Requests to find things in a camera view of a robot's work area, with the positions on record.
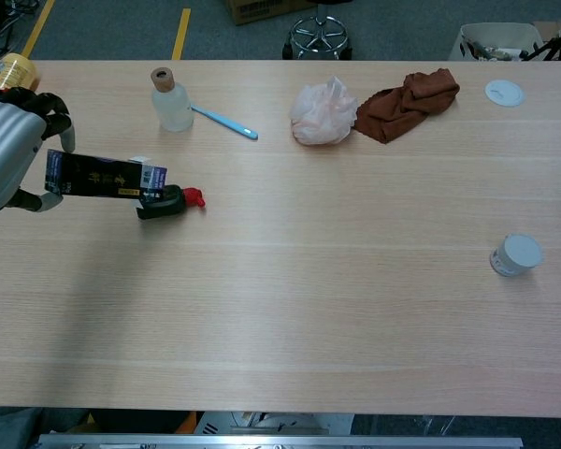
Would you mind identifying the black cable bundle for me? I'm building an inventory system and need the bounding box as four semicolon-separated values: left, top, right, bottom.
0;0;43;48

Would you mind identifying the blue toothbrush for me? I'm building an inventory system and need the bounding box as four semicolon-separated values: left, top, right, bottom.
190;104;259;141

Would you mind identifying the chrome stool base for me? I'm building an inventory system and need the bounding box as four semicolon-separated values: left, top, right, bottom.
281;0;354;61

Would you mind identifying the frosted glass bottle wooden cap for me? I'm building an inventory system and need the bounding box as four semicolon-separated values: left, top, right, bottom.
150;67;195;133

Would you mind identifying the cardboard box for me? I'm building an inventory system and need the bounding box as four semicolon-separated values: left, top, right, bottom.
222;0;319;27

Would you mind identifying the black purple small box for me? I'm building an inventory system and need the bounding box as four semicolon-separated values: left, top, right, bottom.
44;148;169;204

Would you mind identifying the white lidded jar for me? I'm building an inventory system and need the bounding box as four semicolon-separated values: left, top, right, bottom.
489;233;544;279

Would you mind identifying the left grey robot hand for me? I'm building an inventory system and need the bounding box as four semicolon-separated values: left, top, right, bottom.
0;85;76;217

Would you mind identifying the white round lid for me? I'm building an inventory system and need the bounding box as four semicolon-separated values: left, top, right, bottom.
484;79;525;109

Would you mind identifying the black tripod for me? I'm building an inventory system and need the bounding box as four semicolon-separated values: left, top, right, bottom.
521;8;561;62

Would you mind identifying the white storage bin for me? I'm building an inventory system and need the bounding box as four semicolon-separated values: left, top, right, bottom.
448;22;546;62

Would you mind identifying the brown cloth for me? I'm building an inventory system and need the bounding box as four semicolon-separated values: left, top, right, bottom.
352;67;461;145

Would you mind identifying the aluminium profile rail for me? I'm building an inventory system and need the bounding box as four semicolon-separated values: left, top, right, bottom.
36;433;525;449

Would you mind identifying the yellow plastic bottle red label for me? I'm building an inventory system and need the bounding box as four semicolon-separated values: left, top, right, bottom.
0;52;39;93

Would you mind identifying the crumpled pink plastic bag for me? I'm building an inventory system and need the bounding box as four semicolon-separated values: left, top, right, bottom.
288;76;359;147

